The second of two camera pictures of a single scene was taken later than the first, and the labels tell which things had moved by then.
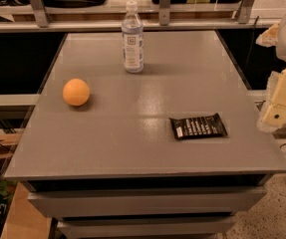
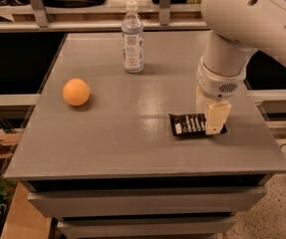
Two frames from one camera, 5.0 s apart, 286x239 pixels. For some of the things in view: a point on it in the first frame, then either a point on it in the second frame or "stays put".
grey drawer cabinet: [113, 169] stays put
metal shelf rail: [117, 26] stays put
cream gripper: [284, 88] to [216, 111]
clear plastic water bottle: [133, 45] stays put
